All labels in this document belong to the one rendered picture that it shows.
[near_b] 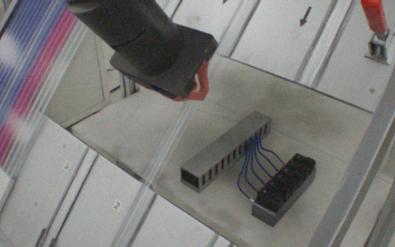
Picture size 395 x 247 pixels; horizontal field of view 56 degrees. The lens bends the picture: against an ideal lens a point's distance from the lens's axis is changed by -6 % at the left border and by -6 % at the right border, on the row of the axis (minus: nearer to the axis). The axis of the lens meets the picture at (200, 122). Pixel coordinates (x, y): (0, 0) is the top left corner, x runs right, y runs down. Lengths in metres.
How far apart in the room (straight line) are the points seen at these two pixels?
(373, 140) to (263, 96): 0.73
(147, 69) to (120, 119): 0.64
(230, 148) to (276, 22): 0.41
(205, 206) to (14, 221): 0.35
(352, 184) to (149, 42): 0.22
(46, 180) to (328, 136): 0.65
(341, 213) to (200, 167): 0.45
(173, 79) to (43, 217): 0.31
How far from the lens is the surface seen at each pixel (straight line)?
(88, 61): 1.95
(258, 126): 0.89
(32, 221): 0.60
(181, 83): 0.35
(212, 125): 0.96
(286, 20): 0.46
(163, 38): 0.35
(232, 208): 0.76
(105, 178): 0.51
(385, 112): 0.39
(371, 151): 0.38
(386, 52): 0.40
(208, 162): 0.79
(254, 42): 0.46
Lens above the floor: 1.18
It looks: 35 degrees down
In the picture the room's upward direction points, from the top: straight up
